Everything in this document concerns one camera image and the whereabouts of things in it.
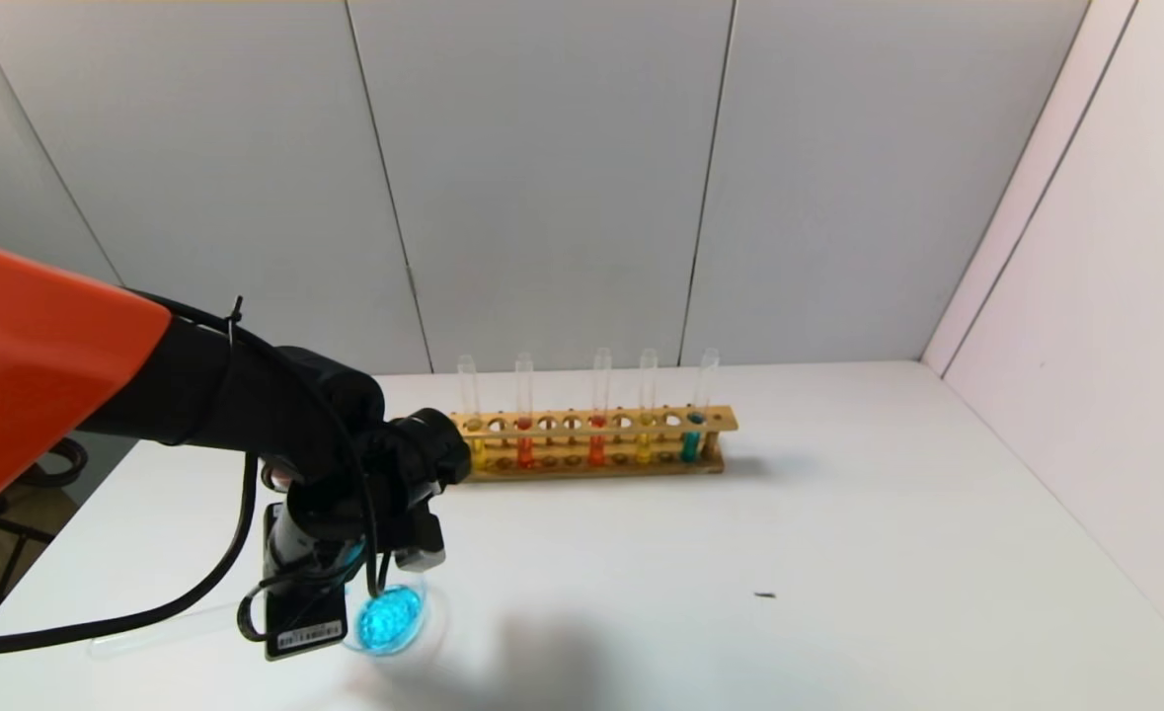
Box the yellow pigment glass test tube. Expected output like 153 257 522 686
456 355 488 471
636 347 660 466

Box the clear glass test tube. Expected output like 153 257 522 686
88 600 269 661

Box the orange pigment glass test tube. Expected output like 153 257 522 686
587 347 613 468
513 352 536 471

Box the wooden test tube rack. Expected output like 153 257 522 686
448 405 739 483

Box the teal pigment glass test tube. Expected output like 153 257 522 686
679 347 721 464

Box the small glass beaker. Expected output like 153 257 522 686
343 576 432 659

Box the black tripod stand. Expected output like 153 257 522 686
0 437 91 653

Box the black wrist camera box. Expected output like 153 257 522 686
264 502 351 663

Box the thick black cable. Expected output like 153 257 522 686
0 449 263 661

